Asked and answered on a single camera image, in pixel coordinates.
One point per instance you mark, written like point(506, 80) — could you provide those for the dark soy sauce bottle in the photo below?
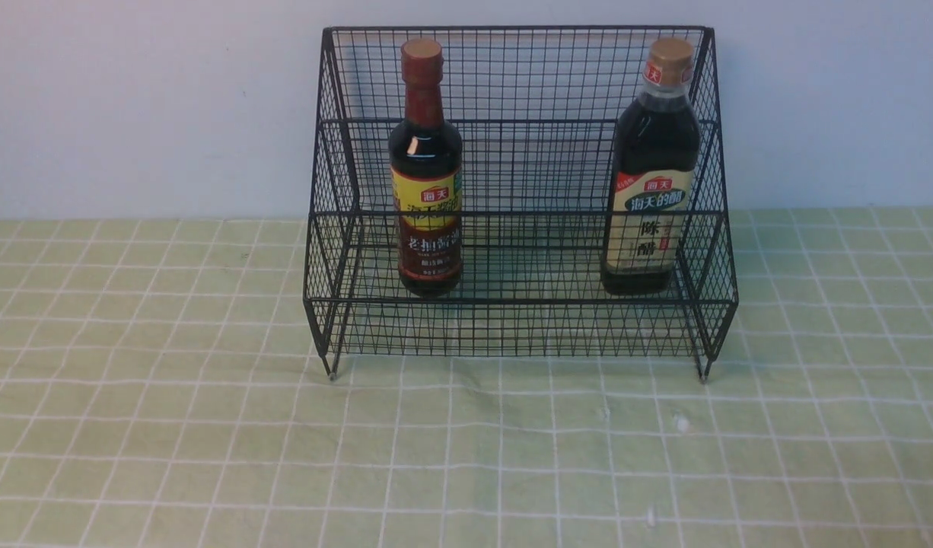
point(426, 177)

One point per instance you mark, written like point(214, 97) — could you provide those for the vinegar bottle with tan cap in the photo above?
point(655, 151)

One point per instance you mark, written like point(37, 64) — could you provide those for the green checkered tablecloth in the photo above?
point(158, 388)

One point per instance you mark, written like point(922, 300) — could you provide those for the black wire mesh rack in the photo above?
point(536, 108)

